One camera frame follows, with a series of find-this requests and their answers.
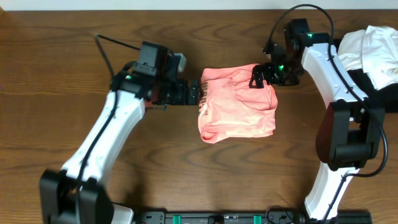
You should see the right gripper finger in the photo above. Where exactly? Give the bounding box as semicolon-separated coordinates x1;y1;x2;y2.
252;64;264;78
249;74;264;88

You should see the pink printed t-shirt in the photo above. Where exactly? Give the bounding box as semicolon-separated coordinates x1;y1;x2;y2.
198;63;278;144

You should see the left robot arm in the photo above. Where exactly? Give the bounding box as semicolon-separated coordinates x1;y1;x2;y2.
39;42;199;224

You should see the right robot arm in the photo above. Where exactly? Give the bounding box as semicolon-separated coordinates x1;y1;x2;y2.
249;19;386;223

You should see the black fabric container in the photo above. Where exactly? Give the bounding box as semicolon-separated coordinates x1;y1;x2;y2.
348;69;398;113

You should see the white crumpled cloth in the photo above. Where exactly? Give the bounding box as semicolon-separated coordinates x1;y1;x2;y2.
338;26;397;90

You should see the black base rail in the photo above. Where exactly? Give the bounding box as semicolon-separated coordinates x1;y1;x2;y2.
133;210;373;224

